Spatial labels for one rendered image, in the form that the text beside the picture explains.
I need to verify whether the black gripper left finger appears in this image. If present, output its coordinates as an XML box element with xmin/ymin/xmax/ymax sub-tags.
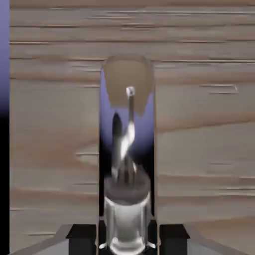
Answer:
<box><xmin>10</xmin><ymin>224</ymin><xmax>100</xmax><ymax>255</ymax></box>

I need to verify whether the light wood cabinet door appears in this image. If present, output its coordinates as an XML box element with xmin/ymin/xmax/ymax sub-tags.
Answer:
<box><xmin>9</xmin><ymin>0</ymin><xmax>255</xmax><ymax>255</ymax></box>

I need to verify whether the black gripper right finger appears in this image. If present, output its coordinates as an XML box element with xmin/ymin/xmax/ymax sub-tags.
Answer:
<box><xmin>157</xmin><ymin>224</ymin><xmax>244</xmax><ymax>255</ymax></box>

